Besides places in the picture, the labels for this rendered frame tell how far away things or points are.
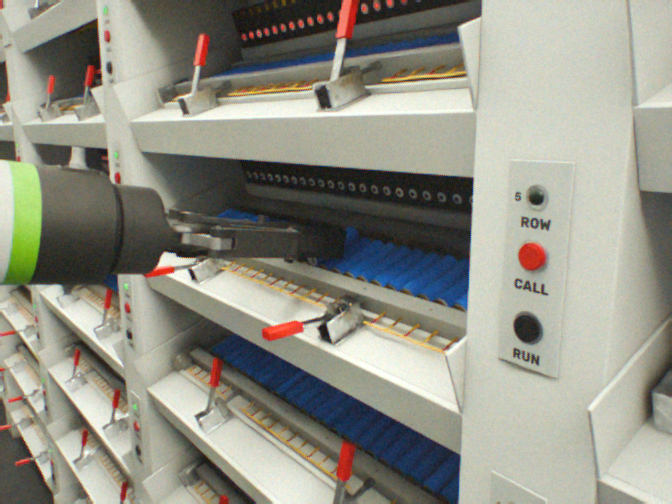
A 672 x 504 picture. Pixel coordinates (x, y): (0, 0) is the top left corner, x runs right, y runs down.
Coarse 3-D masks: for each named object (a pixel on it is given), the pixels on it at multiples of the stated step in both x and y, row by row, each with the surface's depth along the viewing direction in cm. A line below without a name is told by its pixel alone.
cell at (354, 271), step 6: (384, 246) 62; (390, 246) 62; (378, 252) 61; (384, 252) 61; (390, 252) 62; (366, 258) 61; (372, 258) 61; (378, 258) 61; (360, 264) 60; (366, 264) 60; (372, 264) 60; (348, 270) 60; (354, 270) 59; (360, 270) 60; (354, 276) 59
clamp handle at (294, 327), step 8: (328, 312) 52; (296, 320) 50; (312, 320) 51; (320, 320) 51; (328, 320) 52; (264, 328) 49; (272, 328) 49; (280, 328) 49; (288, 328) 49; (296, 328) 49; (304, 328) 50; (264, 336) 48; (272, 336) 48; (280, 336) 48
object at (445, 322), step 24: (240, 264) 72; (264, 264) 67; (288, 264) 64; (312, 288) 61; (336, 288) 57; (360, 288) 55; (384, 288) 53; (384, 312) 52; (408, 312) 49; (432, 312) 48; (456, 312) 47; (432, 336) 47; (456, 336) 46
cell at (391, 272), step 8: (416, 248) 60; (408, 256) 59; (416, 256) 59; (400, 264) 58; (408, 264) 58; (384, 272) 57; (392, 272) 57; (400, 272) 57; (376, 280) 56; (384, 280) 56
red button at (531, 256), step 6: (522, 246) 34; (528, 246) 33; (534, 246) 33; (522, 252) 34; (528, 252) 34; (534, 252) 33; (540, 252) 33; (522, 258) 34; (528, 258) 34; (534, 258) 33; (540, 258) 33; (522, 264) 34; (528, 264) 34; (534, 264) 33; (540, 264) 33
